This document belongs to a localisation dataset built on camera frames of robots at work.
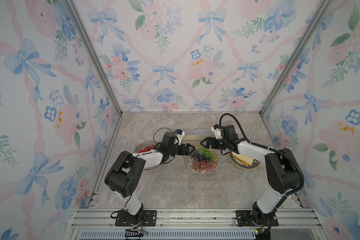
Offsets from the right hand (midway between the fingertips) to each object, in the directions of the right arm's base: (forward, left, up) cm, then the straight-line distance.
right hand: (207, 142), depth 94 cm
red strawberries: (-1, +39, -5) cm, 40 cm away
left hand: (-4, +10, +1) cm, 11 cm away
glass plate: (-23, +27, +23) cm, 43 cm away
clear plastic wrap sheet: (-10, -21, -5) cm, 24 cm away
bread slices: (-9, -21, -4) cm, 24 cm away
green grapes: (-5, 0, -3) cm, 6 cm away
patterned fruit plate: (-10, +3, -4) cm, 11 cm away
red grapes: (-14, +3, -3) cm, 14 cm away
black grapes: (-8, +6, -2) cm, 10 cm away
